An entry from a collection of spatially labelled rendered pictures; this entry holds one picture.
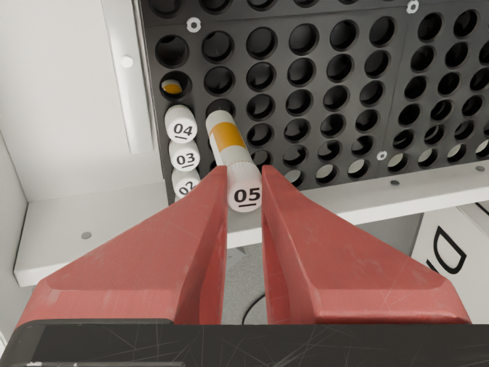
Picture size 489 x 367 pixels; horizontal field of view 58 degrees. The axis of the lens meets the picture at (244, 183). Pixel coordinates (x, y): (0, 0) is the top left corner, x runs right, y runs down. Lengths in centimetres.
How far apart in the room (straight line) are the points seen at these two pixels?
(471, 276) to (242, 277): 131
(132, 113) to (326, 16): 11
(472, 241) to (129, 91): 27
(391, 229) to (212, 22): 38
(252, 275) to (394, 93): 146
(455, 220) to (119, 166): 26
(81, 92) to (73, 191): 6
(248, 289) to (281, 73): 153
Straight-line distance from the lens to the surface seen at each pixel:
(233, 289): 168
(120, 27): 23
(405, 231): 49
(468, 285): 40
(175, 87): 21
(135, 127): 25
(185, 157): 19
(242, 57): 19
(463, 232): 39
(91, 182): 28
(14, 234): 26
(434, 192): 29
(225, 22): 18
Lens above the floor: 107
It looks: 52 degrees down
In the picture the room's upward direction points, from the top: 156 degrees clockwise
